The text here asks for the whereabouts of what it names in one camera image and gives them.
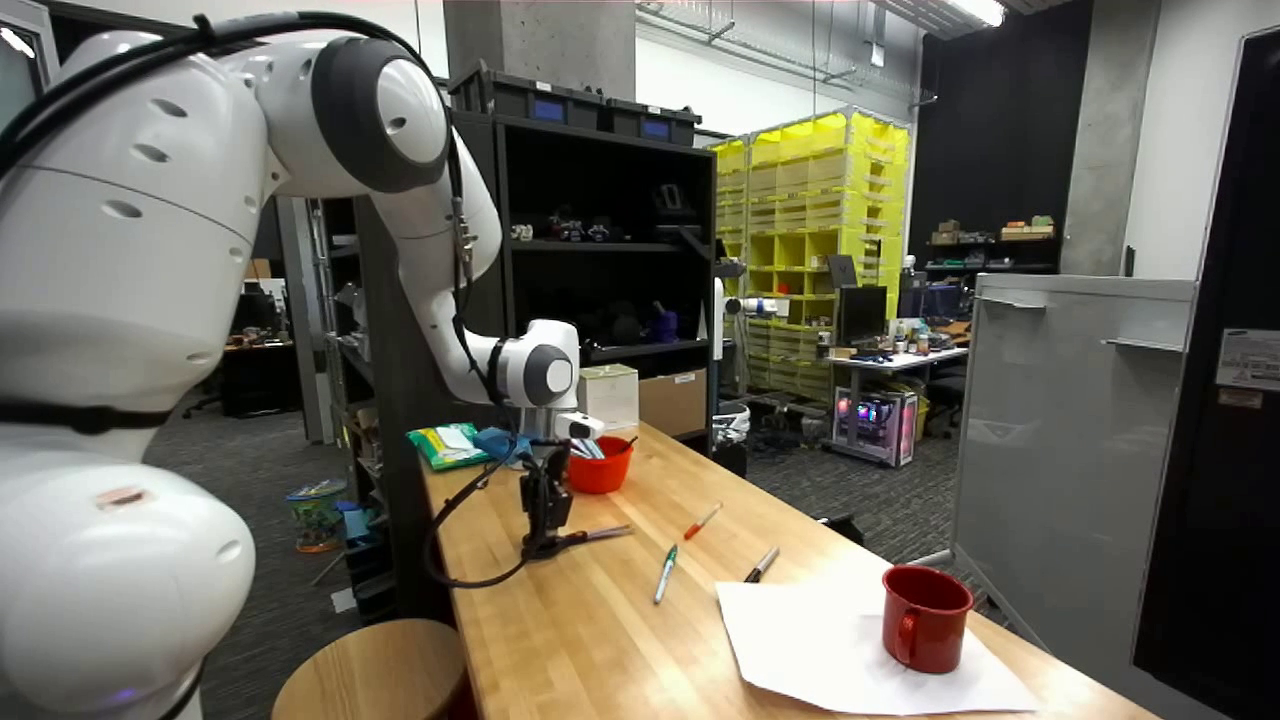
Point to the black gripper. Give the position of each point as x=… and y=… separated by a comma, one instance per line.
x=545, y=489

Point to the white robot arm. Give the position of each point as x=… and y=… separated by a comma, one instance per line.
x=131, y=211

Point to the red bowl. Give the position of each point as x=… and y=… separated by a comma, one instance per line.
x=606, y=470

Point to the green wipes package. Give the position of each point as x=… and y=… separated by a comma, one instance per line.
x=461, y=445

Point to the white cylindrical cup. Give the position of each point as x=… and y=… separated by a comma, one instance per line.
x=614, y=399

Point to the cardboard box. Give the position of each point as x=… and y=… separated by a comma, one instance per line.
x=672, y=403

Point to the round wooden stool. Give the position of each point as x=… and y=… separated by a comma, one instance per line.
x=395, y=669

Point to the black shelving unit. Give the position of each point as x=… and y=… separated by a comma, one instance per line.
x=606, y=217

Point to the white paper sheet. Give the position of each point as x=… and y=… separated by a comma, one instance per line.
x=825, y=650

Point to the red mug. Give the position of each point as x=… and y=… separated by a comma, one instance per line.
x=925, y=617

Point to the yellow storage rack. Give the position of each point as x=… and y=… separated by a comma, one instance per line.
x=806, y=211

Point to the grey metal cabinet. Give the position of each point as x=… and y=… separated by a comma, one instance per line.
x=1061, y=457

